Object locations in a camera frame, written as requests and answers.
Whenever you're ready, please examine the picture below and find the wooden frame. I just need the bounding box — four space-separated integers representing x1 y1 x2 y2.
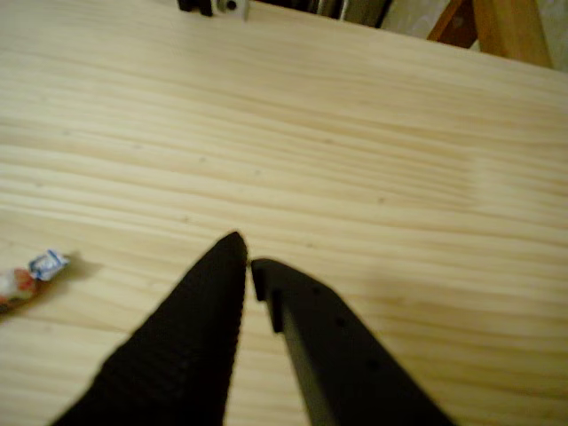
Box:
427 0 555 70

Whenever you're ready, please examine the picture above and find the silver metal bracket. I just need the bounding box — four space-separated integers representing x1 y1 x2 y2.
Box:
211 0 251 22

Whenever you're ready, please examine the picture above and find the black smooth gripper right finger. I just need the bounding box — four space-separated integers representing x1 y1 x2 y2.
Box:
251 258 456 426

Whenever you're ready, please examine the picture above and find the black textured gripper left finger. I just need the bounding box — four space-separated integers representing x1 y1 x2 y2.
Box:
51 230 249 426

